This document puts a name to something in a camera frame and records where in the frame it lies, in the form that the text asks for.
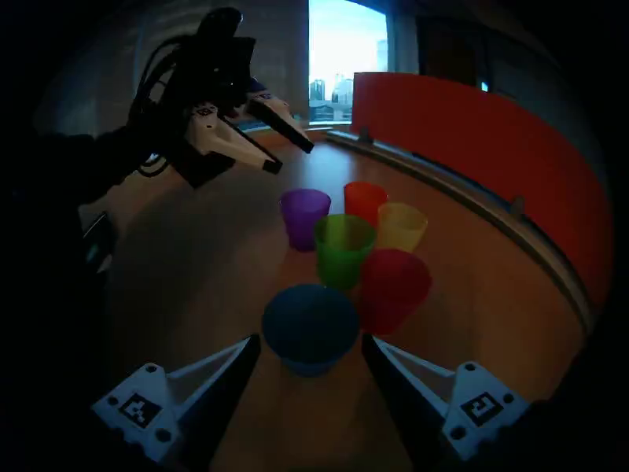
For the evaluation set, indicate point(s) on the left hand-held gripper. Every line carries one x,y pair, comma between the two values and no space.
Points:
206,74

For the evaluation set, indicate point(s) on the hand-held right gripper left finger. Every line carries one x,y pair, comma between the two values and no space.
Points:
162,393

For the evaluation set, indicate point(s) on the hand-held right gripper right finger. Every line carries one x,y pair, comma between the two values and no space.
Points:
442,388

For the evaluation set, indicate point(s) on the person's left forearm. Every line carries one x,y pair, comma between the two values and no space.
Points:
83,162

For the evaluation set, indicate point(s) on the red plastic cup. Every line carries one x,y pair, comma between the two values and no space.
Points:
393,290

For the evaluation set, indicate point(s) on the purple plastic cup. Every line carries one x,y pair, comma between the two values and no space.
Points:
304,219

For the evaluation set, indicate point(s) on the orange plastic cup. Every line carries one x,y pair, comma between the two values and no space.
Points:
363,201

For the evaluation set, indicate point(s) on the blue plastic cup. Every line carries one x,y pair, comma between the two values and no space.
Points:
309,329

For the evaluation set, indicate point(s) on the green plastic cup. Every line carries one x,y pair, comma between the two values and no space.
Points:
342,251

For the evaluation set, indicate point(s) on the yellow plastic cup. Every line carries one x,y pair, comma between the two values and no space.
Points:
400,226

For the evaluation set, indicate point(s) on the red desk screen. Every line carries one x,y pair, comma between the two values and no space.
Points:
491,162

